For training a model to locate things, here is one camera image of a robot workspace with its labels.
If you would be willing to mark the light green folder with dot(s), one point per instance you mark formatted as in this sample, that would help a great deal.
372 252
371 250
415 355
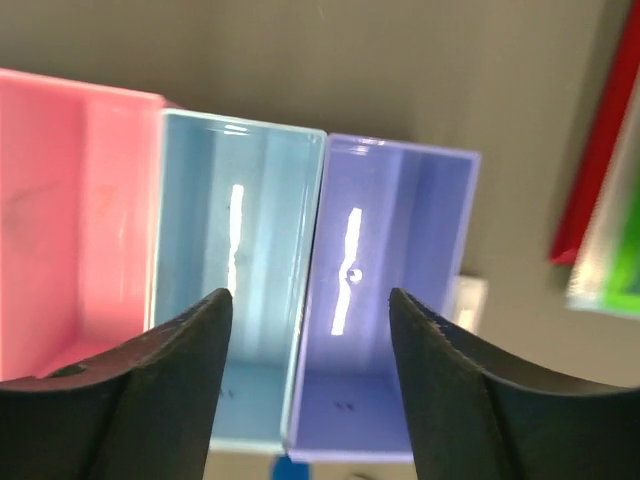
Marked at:
605 276

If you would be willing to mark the blue grey eraser stick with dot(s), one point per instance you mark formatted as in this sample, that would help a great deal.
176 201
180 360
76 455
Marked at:
470 295

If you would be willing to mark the light blue tray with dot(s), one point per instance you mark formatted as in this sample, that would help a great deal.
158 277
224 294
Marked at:
238 207

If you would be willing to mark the blue cap bottle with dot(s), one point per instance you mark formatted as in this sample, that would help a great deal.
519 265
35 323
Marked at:
286 467

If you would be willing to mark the red folder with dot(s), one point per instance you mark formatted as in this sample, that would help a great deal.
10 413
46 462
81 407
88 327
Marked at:
614 103

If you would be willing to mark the purple plastic tray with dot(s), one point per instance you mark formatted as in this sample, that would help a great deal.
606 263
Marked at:
391 215

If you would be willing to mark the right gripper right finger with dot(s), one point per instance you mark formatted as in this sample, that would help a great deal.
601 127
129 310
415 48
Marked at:
476 411

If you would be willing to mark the pink plastic tray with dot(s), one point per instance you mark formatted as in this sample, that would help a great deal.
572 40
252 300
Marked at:
79 204

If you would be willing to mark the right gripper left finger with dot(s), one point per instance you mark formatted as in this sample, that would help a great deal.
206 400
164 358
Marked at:
141 410

